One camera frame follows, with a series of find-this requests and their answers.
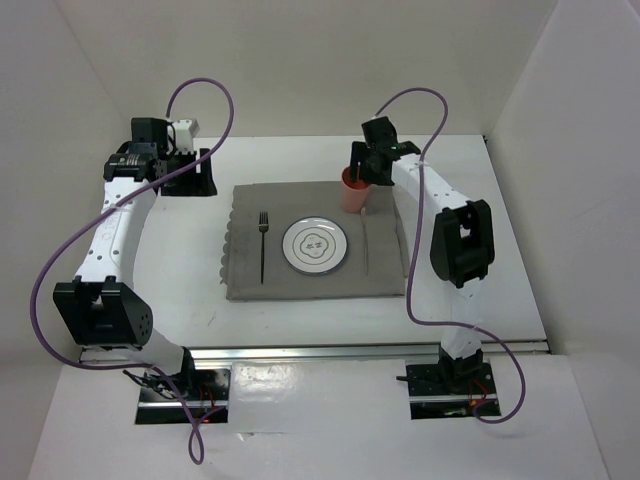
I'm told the white patterned plate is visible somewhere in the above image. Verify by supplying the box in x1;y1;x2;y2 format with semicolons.
281;217;349;275

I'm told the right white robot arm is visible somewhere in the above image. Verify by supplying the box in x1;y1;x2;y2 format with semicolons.
347;116;495;392

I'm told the purple cable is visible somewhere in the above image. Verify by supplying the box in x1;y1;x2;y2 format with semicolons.
372;88;527;425
29;78;236;466

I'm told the red plastic cup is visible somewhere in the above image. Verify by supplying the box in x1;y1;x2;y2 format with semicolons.
340;167;371;213

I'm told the aluminium front rail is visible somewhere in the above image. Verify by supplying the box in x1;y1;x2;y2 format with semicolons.
80;341;551;370

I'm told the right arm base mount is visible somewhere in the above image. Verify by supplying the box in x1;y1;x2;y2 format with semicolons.
396;362;501;420

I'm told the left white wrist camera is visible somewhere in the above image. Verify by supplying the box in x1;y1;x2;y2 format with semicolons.
167;119;200;154

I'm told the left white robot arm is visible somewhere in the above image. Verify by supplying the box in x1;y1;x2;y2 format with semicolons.
53;118;217;399

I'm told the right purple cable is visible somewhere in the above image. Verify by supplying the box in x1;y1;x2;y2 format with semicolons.
372;88;527;425

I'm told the grey table knife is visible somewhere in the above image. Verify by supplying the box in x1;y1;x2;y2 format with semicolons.
360;206;369;276

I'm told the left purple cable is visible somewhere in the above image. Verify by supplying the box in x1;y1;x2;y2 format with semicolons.
29;78;236;466

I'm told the grey cloth placemat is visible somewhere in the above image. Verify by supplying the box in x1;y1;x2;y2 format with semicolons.
220;181;408;301

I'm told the dark metal fork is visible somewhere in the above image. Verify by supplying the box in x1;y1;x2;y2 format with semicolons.
258;211;270;283

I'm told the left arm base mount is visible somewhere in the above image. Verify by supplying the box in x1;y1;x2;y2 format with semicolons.
124;367;231;425

